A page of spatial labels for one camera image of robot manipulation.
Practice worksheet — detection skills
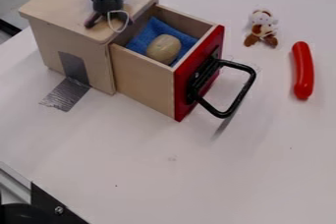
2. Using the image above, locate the grey tape strip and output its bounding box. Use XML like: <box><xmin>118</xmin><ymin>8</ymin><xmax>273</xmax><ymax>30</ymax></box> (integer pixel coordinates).
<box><xmin>37</xmin><ymin>51</ymin><xmax>92</xmax><ymax>113</ymax></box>

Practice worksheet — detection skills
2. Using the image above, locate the wooden drawer with red front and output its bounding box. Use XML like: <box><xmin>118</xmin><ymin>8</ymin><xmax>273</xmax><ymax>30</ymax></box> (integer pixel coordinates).
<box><xmin>107</xmin><ymin>3</ymin><xmax>259</xmax><ymax>123</ymax></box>

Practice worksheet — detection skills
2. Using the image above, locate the brown and white plush animal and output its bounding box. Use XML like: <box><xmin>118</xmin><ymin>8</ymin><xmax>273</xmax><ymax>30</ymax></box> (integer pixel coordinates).
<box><xmin>243</xmin><ymin>9</ymin><xmax>280</xmax><ymax>49</ymax></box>

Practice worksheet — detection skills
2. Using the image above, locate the beige toy potato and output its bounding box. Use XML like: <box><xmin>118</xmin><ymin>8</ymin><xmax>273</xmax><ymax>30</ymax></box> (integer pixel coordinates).
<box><xmin>145</xmin><ymin>33</ymin><xmax>183</xmax><ymax>66</ymax></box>

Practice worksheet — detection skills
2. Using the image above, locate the red toy sausage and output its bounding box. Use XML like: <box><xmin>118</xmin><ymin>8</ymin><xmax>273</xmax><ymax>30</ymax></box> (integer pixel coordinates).
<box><xmin>291</xmin><ymin>40</ymin><xmax>316</xmax><ymax>100</ymax></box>

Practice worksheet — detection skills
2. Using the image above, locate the blue cloth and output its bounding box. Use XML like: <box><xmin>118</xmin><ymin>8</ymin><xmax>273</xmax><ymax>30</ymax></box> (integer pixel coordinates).
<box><xmin>124</xmin><ymin>16</ymin><xmax>200</xmax><ymax>68</ymax></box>

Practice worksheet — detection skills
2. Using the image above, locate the wooden cabinet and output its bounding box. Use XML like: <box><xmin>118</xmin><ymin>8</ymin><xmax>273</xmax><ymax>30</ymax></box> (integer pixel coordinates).
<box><xmin>18</xmin><ymin>0</ymin><xmax>164</xmax><ymax>96</ymax></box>

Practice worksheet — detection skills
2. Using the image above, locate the grey plush animal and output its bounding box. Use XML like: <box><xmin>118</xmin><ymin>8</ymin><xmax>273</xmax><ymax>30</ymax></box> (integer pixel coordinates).
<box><xmin>83</xmin><ymin>0</ymin><xmax>135</xmax><ymax>33</ymax></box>

